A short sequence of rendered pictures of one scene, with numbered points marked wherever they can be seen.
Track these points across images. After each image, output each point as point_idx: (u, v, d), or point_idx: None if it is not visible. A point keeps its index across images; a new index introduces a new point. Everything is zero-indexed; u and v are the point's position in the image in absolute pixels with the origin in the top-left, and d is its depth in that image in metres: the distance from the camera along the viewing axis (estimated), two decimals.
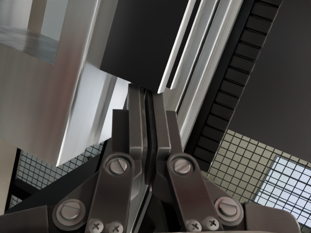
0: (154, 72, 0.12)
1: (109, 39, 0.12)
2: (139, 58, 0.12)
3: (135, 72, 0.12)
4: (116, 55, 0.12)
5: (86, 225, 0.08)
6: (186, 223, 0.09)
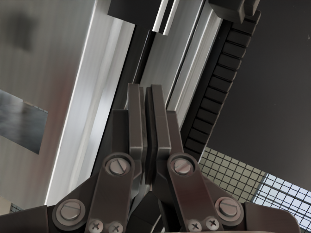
0: (150, 14, 0.16)
1: None
2: (138, 3, 0.16)
3: (135, 15, 0.16)
4: (120, 2, 0.16)
5: (86, 225, 0.08)
6: (186, 223, 0.09)
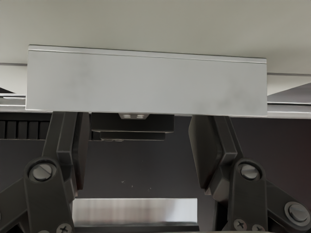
0: (1, 88, 0.21)
1: None
2: None
3: None
4: None
5: None
6: (233, 218, 0.09)
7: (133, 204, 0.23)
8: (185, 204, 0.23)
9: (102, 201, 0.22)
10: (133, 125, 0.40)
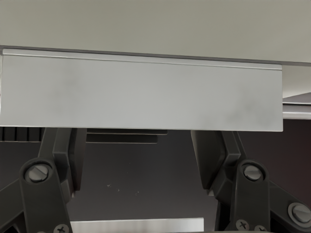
0: None
1: None
2: None
3: None
4: None
5: None
6: (235, 218, 0.09)
7: (126, 227, 0.18)
8: (189, 225, 0.19)
9: (89, 224, 0.18)
10: None
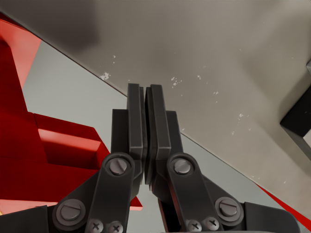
0: None
1: None
2: None
3: None
4: None
5: (86, 225, 0.08)
6: (186, 223, 0.09)
7: None
8: None
9: None
10: None
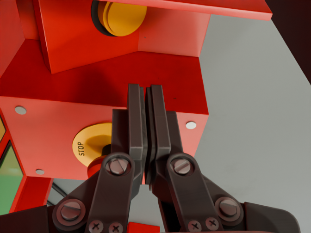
0: None
1: None
2: None
3: None
4: None
5: (86, 225, 0.08)
6: (186, 223, 0.09)
7: None
8: None
9: None
10: None
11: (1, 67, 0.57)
